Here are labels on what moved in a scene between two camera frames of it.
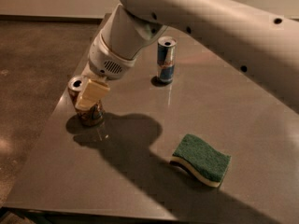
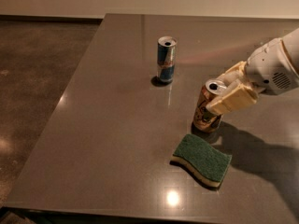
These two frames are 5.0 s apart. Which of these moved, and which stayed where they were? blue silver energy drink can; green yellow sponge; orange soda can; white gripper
Moved: orange soda can; white gripper
Stayed: blue silver energy drink can; green yellow sponge
